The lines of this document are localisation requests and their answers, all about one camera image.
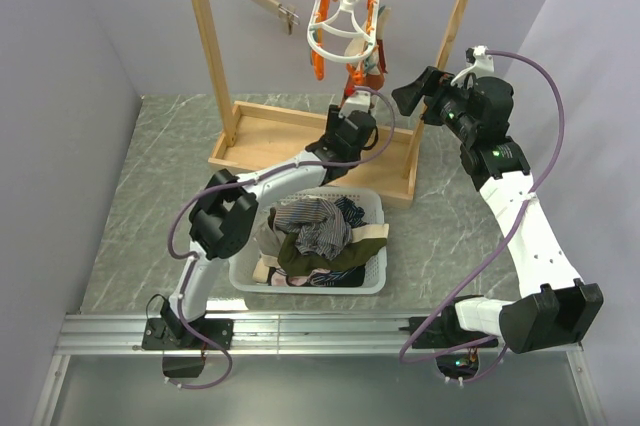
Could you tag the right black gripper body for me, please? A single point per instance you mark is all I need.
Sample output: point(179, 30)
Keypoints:
point(448, 107)

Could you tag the orange white underwear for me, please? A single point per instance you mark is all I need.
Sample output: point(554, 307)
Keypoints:
point(372, 70)

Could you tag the white round clip hanger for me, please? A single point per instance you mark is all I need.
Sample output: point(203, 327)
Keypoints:
point(341, 32)

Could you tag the grey striped underwear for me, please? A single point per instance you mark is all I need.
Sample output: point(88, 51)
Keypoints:
point(318, 223)

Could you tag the beige underwear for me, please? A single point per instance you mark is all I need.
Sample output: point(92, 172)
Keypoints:
point(269, 239)

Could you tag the olive green underwear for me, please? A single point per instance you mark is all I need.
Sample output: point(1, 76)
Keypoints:
point(368, 241)

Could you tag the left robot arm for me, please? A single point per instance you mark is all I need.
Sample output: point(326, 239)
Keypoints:
point(222, 216)

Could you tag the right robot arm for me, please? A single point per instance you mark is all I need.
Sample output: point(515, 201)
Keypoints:
point(556, 307)

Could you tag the pink underwear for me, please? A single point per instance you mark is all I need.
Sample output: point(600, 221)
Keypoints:
point(268, 272)

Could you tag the white plastic laundry basket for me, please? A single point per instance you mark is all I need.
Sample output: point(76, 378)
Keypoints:
point(243, 263)

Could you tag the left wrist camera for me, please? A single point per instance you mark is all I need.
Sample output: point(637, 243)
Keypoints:
point(358, 98)

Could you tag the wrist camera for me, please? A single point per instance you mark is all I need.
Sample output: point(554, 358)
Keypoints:
point(479, 62)
point(358, 98)

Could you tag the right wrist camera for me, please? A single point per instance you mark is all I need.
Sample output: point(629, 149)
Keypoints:
point(479, 62)

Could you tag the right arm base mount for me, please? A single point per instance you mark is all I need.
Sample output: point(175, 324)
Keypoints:
point(444, 333)

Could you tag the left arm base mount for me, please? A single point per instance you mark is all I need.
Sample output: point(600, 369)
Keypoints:
point(184, 353)

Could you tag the aluminium rail frame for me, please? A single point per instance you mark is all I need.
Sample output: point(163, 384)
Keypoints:
point(296, 359)

